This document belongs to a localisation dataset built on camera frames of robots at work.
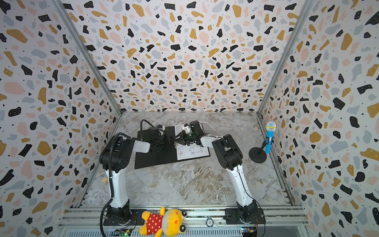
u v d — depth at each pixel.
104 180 0.85
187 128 0.98
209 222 0.73
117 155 0.56
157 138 0.90
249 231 0.72
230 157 0.60
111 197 0.61
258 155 0.97
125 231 0.70
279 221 0.73
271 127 0.79
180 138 0.92
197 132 0.86
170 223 0.66
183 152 0.98
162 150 0.95
